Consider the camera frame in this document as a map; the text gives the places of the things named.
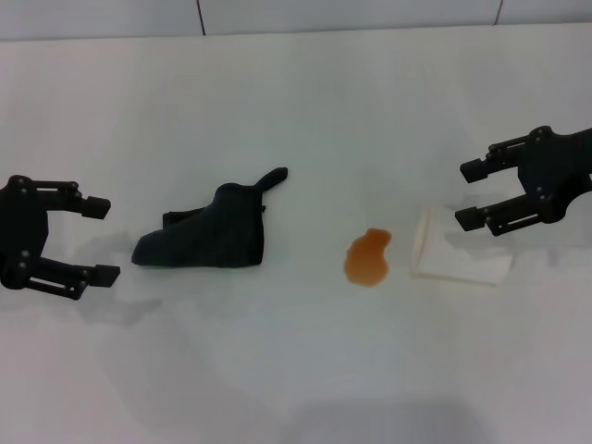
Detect orange-brown liquid stain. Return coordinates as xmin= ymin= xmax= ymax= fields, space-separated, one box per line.
xmin=342 ymin=227 xmax=394 ymax=289

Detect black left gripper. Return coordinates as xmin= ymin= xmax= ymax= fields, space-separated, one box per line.
xmin=0 ymin=174 xmax=122 ymax=302

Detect dark blue rag with loop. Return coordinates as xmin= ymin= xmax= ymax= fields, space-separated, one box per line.
xmin=130 ymin=166 xmax=290 ymax=270

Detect white paper cup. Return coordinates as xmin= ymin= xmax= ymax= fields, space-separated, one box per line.
xmin=408 ymin=203 xmax=515 ymax=289

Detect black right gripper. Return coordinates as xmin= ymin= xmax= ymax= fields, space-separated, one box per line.
xmin=454 ymin=124 xmax=592 ymax=238

